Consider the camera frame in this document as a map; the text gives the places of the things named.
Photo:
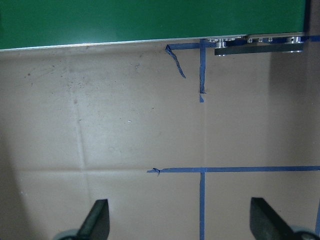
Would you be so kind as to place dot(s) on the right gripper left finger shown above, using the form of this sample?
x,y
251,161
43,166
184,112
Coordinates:
x,y
96,225

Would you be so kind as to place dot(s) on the green conveyor belt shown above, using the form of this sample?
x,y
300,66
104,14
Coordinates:
x,y
47,23

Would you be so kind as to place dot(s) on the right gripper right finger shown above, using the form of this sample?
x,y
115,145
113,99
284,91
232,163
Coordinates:
x,y
266,224

